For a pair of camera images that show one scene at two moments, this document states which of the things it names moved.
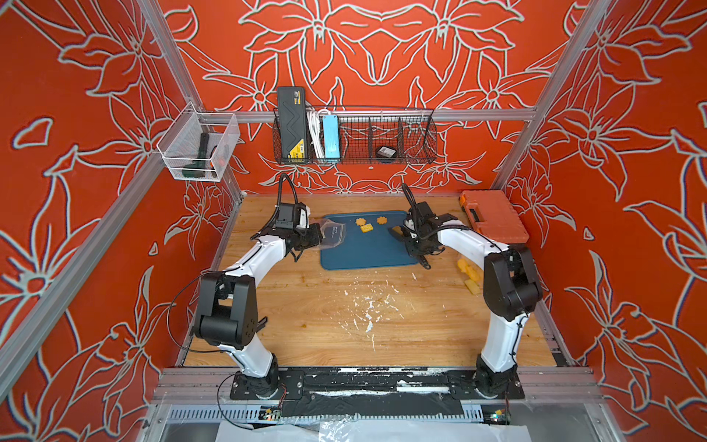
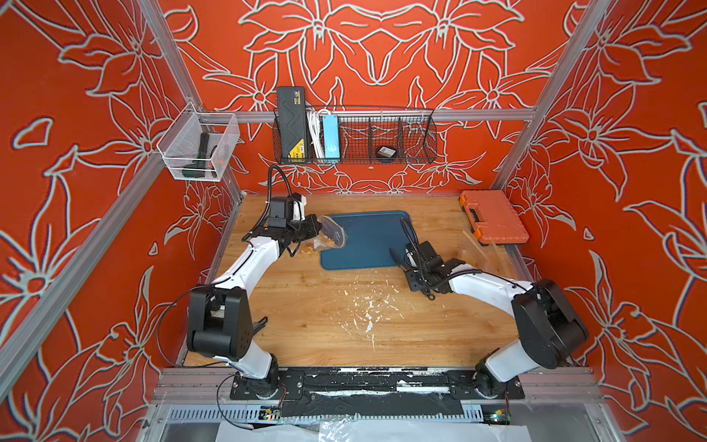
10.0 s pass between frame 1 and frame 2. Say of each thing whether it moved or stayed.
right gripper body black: moved
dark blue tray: stayed
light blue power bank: stayed
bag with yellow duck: stayed
